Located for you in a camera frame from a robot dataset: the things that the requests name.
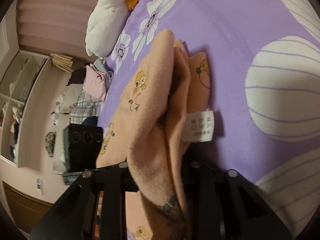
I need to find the dark navy garment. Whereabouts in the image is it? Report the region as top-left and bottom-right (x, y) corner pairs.
(82, 116), (98, 126)

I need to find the white goose plush toy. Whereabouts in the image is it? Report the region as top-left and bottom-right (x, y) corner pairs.
(85, 0), (139, 57)

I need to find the pink curtain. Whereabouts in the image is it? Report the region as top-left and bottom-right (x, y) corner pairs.
(16, 0), (98, 62)

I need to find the purple floral bed sheet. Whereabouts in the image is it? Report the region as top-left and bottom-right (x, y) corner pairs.
(98, 0), (319, 239)

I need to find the pink folded garment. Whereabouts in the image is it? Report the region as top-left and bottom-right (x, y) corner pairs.
(82, 64), (107, 101)

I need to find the white bookshelf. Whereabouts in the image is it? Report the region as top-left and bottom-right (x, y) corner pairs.
(1, 50), (52, 167)

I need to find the plaid pillow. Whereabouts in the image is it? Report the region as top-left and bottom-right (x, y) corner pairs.
(69, 90), (103, 125)

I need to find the orange duck print garment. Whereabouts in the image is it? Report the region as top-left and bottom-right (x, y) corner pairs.
(97, 29), (211, 239)

